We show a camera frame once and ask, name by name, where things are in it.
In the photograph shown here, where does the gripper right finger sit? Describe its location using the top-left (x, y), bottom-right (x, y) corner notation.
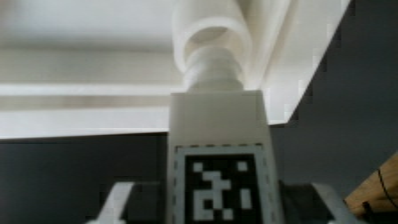
top-left (313, 183), bottom-right (368, 224)

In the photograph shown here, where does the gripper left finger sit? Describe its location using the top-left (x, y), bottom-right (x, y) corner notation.
top-left (86, 182), bottom-right (136, 224)

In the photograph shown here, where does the white table leg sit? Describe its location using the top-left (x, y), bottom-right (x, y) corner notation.
top-left (166, 47), bottom-right (285, 224)

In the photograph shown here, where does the white square tabletop part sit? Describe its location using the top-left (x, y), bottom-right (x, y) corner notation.
top-left (0, 0), bottom-right (354, 139)

